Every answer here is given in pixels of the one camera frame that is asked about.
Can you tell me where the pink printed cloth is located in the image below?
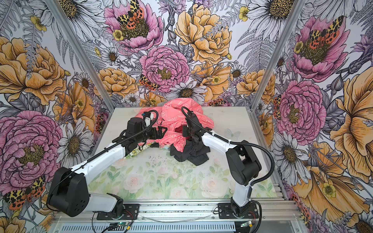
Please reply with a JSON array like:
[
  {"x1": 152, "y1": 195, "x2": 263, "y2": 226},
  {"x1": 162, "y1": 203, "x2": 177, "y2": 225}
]
[{"x1": 136, "y1": 98, "x2": 214, "y2": 152}]

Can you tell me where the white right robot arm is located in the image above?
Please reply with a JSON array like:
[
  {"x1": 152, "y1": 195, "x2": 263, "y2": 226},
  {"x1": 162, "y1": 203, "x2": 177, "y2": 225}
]
[{"x1": 183, "y1": 112, "x2": 271, "y2": 218}]

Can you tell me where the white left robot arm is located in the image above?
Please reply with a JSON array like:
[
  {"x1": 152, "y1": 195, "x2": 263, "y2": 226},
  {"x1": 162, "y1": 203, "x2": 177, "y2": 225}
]
[{"x1": 47, "y1": 110, "x2": 167, "y2": 219}]

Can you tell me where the black cloth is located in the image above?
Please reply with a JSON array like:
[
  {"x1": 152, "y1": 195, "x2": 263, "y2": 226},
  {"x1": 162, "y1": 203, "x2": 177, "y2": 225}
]
[{"x1": 170, "y1": 140, "x2": 210, "y2": 166}]

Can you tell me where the floral green cloth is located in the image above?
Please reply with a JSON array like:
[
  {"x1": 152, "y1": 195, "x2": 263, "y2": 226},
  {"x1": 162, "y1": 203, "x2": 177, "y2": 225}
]
[{"x1": 125, "y1": 144, "x2": 152, "y2": 159}]

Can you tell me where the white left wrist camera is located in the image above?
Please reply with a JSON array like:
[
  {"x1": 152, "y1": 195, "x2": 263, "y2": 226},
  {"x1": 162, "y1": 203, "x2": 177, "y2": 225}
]
[{"x1": 142, "y1": 112, "x2": 155, "y2": 127}]

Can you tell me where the black corrugated cable right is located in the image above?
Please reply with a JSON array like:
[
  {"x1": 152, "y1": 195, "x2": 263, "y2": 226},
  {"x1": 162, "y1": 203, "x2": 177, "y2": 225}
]
[{"x1": 181, "y1": 106, "x2": 275, "y2": 187}]

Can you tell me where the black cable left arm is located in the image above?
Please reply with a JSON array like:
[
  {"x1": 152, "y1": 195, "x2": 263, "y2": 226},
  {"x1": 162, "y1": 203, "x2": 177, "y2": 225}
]
[{"x1": 46, "y1": 109, "x2": 159, "y2": 212}]

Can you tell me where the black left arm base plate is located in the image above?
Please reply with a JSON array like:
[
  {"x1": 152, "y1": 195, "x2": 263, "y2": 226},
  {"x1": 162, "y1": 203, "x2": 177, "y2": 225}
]
[{"x1": 96, "y1": 203, "x2": 140, "y2": 220}]

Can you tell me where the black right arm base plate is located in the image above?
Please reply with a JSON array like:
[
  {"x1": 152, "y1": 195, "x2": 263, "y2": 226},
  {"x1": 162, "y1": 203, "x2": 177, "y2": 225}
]
[{"x1": 218, "y1": 202, "x2": 259, "y2": 219}]

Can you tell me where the aluminium front rail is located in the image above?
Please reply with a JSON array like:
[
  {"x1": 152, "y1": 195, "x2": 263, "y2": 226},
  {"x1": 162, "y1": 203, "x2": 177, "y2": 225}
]
[{"x1": 49, "y1": 198, "x2": 307, "y2": 233}]

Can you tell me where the aluminium corner post left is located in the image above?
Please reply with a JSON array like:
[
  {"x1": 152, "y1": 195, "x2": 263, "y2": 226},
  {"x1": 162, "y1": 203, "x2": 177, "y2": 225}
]
[{"x1": 46, "y1": 1, "x2": 116, "y2": 113}]

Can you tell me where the aluminium corner post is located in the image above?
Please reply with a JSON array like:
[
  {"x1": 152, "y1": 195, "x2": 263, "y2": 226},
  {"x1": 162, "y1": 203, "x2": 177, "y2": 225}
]
[
  {"x1": 250, "y1": 0, "x2": 306, "y2": 112},
  {"x1": 46, "y1": 1, "x2": 116, "y2": 113}
]

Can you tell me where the aluminium corner post right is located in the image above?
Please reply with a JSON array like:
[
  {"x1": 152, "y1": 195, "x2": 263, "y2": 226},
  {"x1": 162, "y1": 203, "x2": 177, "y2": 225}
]
[{"x1": 250, "y1": 0, "x2": 306, "y2": 112}]

